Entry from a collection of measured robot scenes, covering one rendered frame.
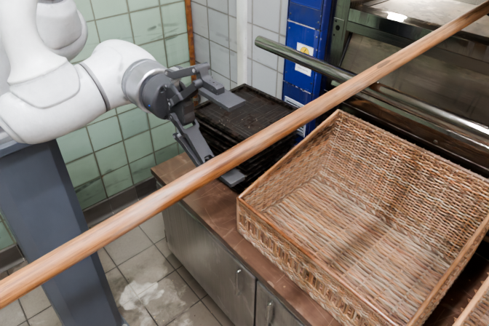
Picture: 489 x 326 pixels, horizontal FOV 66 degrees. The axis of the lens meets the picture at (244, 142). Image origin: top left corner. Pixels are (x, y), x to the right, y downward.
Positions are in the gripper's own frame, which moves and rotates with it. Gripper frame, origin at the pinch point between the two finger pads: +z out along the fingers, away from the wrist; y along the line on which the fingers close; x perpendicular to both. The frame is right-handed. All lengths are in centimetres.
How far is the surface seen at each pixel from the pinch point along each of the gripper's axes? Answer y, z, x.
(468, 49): 3, 5, -73
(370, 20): 3, -24, -73
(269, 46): 3.2, -28.2, -35.7
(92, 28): 21, -122, -27
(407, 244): 60, 12, -59
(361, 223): 60, -2, -56
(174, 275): 120, -64, -17
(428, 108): 2.3, 12.7, -35.7
